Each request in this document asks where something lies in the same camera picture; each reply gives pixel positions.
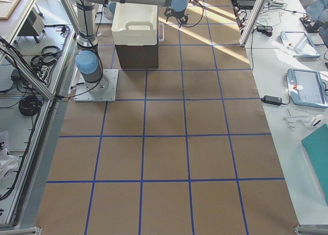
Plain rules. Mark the grey electronics box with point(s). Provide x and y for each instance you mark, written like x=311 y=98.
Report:
x=33 y=26

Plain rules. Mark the teach pendant near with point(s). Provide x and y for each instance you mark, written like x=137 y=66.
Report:
x=306 y=88

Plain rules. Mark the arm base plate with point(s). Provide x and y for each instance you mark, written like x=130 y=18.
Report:
x=104 y=91

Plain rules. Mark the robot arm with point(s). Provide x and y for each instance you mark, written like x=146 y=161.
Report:
x=111 y=9
x=88 y=61

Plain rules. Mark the clear acrylic bracket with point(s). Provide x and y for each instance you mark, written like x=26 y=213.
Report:
x=301 y=117

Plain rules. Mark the white plastic tray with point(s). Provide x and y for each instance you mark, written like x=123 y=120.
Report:
x=135 y=25

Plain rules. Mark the teach pendant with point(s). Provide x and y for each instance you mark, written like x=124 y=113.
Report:
x=306 y=88
x=299 y=43

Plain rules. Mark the dark wooden drawer cabinet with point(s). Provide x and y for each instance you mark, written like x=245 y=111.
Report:
x=138 y=57

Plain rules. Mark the teach pendant far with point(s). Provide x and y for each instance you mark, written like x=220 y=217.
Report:
x=299 y=43

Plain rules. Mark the teal box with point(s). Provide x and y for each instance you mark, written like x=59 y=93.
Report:
x=316 y=148

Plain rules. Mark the white drawer handle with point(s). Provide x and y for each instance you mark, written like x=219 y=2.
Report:
x=161 y=30

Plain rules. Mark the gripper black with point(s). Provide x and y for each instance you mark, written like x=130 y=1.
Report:
x=176 y=14

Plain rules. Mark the black power adapter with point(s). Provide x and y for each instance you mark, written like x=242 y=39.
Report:
x=273 y=100

